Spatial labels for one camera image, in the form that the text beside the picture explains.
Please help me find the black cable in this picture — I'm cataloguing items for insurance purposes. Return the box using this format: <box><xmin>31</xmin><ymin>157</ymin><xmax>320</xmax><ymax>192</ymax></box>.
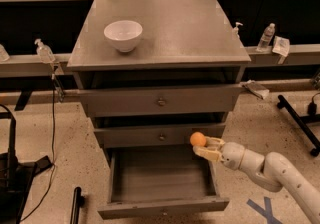
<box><xmin>19</xmin><ymin>73</ymin><xmax>58</xmax><ymax>223</ymax></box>

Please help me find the clear bottle far left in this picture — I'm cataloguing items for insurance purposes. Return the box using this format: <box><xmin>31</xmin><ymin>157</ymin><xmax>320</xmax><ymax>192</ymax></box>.
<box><xmin>0</xmin><ymin>44</ymin><xmax>10</xmax><ymax>62</ymax></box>

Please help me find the clear pump bottle left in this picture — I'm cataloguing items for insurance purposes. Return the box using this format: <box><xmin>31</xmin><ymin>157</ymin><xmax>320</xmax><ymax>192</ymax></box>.
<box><xmin>35</xmin><ymin>39</ymin><xmax>55</xmax><ymax>64</ymax></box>

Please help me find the clear water bottle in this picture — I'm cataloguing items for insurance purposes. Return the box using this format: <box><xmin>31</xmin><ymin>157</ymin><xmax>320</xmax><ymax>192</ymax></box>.
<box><xmin>256</xmin><ymin>23</ymin><xmax>275</xmax><ymax>52</ymax></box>

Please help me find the orange fruit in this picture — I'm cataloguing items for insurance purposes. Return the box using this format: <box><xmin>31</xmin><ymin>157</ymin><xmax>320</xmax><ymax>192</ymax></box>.
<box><xmin>190</xmin><ymin>132</ymin><xmax>206</xmax><ymax>146</ymax></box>

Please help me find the black power adapter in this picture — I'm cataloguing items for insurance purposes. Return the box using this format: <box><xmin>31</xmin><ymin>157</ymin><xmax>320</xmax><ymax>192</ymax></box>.
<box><xmin>307</xmin><ymin>94</ymin><xmax>317</xmax><ymax>116</ymax></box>

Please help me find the grey top drawer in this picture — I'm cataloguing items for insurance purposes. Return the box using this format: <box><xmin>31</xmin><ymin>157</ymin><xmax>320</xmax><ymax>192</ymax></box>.
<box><xmin>79</xmin><ymin>85</ymin><xmax>243</xmax><ymax>117</ymax></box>

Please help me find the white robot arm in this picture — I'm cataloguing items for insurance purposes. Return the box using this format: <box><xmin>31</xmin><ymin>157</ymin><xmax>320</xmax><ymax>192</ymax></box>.
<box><xmin>190</xmin><ymin>132</ymin><xmax>320</xmax><ymax>224</ymax></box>

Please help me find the black tube handle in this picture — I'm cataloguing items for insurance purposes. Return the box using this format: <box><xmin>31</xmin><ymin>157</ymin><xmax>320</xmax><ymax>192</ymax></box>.
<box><xmin>70</xmin><ymin>187</ymin><xmax>85</xmax><ymax>224</ymax></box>

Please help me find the clear pump bottle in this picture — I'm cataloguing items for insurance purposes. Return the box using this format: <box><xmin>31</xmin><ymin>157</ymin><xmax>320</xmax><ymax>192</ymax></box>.
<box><xmin>35</xmin><ymin>39</ymin><xmax>55</xmax><ymax>64</ymax></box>
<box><xmin>233</xmin><ymin>22</ymin><xmax>243</xmax><ymax>38</ymax></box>

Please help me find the grey bottom drawer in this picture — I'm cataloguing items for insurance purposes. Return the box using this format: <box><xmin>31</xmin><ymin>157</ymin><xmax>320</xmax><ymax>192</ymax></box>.
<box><xmin>98</xmin><ymin>145</ymin><xmax>229</xmax><ymax>220</ymax></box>

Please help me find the grey middle drawer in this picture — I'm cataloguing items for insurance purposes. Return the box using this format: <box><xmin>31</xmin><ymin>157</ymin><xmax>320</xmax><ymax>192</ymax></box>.
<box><xmin>94</xmin><ymin>123</ymin><xmax>225</xmax><ymax>148</ymax></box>

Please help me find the grey drawer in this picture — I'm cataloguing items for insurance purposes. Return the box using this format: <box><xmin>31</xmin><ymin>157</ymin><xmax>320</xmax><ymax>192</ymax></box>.
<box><xmin>94</xmin><ymin>123</ymin><xmax>225</xmax><ymax>148</ymax></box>
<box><xmin>79</xmin><ymin>85</ymin><xmax>243</xmax><ymax>117</ymax></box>
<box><xmin>98</xmin><ymin>145</ymin><xmax>229</xmax><ymax>220</ymax></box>

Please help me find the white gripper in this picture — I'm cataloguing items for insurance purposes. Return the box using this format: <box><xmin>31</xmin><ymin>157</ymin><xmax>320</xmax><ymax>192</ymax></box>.
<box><xmin>193</xmin><ymin>136</ymin><xmax>245</xmax><ymax>170</ymax></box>

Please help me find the black equipment base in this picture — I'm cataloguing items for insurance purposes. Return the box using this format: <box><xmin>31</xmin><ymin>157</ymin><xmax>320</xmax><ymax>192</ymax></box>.
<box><xmin>0</xmin><ymin>105</ymin><xmax>53</xmax><ymax>224</ymax></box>

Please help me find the clear pump bottle right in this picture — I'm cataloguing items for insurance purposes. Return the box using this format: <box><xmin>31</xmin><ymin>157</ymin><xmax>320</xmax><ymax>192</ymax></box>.
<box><xmin>233</xmin><ymin>22</ymin><xmax>243</xmax><ymax>38</ymax></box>

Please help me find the white ceramic bowl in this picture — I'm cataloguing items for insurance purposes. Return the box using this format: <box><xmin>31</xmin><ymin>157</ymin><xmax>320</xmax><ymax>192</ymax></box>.
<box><xmin>104</xmin><ymin>20</ymin><xmax>143</xmax><ymax>52</ymax></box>

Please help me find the folded grey cloth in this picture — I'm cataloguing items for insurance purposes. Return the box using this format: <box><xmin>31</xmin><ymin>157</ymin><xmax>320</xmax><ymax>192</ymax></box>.
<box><xmin>242</xmin><ymin>80</ymin><xmax>269</xmax><ymax>99</ymax></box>

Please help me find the black stand leg with caster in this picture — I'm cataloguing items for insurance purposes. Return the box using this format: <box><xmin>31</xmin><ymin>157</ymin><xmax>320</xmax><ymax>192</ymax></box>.
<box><xmin>277</xmin><ymin>95</ymin><xmax>320</xmax><ymax>157</ymax></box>

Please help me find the grey drawer cabinet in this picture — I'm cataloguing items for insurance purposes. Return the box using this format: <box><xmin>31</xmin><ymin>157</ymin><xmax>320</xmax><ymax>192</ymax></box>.
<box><xmin>67</xmin><ymin>0</ymin><xmax>252</xmax><ymax>159</ymax></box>

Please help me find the white wipes packet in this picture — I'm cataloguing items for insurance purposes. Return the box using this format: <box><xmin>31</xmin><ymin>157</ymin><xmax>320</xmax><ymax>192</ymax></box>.
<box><xmin>272</xmin><ymin>36</ymin><xmax>290</xmax><ymax>57</ymax></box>

